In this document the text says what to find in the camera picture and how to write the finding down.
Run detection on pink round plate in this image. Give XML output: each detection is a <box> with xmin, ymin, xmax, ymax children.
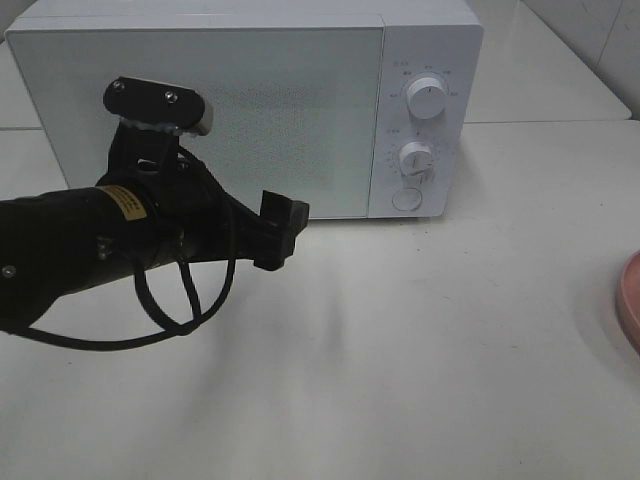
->
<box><xmin>615</xmin><ymin>252</ymin><xmax>640</xmax><ymax>352</ymax></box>

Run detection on white microwave oven body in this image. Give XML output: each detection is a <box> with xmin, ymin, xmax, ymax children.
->
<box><xmin>5</xmin><ymin>1</ymin><xmax>483</xmax><ymax>218</ymax></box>

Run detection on black left camera cable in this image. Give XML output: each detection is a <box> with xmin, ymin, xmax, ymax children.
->
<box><xmin>0</xmin><ymin>144</ymin><xmax>239</xmax><ymax>353</ymax></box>

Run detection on round door release button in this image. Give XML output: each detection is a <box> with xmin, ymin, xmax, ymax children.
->
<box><xmin>392</xmin><ymin>188</ymin><xmax>423</xmax><ymax>212</ymax></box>

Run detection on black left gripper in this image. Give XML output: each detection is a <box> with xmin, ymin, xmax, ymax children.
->
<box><xmin>94</xmin><ymin>159</ymin><xmax>311</xmax><ymax>272</ymax></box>

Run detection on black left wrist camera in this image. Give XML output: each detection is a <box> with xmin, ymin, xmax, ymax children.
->
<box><xmin>103</xmin><ymin>76</ymin><xmax>213</xmax><ymax>175</ymax></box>

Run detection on upper white power knob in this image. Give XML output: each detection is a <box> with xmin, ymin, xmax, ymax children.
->
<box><xmin>405</xmin><ymin>74</ymin><xmax>448</xmax><ymax>120</ymax></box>

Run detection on white microwave door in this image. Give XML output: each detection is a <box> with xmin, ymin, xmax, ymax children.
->
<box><xmin>9</xmin><ymin>28</ymin><xmax>382</xmax><ymax>218</ymax></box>

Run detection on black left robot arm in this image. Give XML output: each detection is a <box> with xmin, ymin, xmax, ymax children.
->
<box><xmin>1</xmin><ymin>161</ymin><xmax>309</xmax><ymax>333</ymax></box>

